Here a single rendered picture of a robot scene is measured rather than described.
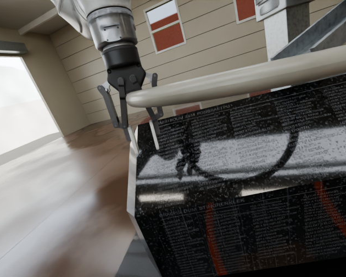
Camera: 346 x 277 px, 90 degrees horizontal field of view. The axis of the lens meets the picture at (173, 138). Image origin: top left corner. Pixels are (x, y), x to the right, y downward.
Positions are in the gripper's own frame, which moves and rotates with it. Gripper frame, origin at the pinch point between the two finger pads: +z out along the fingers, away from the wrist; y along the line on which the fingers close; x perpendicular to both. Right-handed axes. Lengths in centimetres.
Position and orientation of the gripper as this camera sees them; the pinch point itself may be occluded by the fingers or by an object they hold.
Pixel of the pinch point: (144, 138)
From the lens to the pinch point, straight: 43.3
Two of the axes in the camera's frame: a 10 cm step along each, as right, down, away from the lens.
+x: -1.4, -2.7, 9.5
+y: 9.7, -2.5, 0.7
